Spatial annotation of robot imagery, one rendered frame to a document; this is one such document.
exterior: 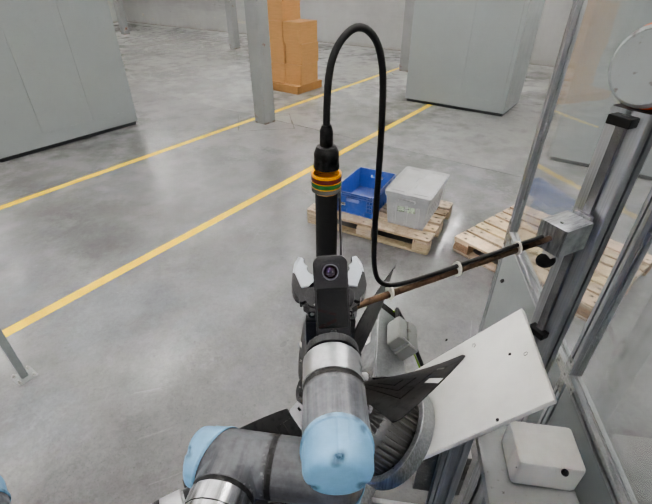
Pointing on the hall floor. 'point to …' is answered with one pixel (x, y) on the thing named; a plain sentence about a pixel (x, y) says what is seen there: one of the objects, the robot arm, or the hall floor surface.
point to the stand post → (448, 473)
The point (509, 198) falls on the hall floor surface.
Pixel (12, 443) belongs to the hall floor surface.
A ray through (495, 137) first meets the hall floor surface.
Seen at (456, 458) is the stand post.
